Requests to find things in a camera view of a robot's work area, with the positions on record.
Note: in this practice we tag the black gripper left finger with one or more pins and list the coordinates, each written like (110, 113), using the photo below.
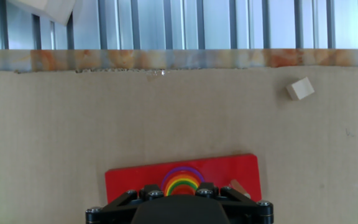
(154, 194)

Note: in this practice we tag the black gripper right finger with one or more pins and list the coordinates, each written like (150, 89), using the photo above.
(207, 191)

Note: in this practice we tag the red Hanoi base with pegs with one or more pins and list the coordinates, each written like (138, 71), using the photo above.
(126, 180)

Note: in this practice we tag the brown cardboard sheet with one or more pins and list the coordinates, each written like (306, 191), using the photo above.
(73, 124)

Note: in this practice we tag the small wooden cube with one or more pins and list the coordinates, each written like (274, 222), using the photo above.
(300, 88)

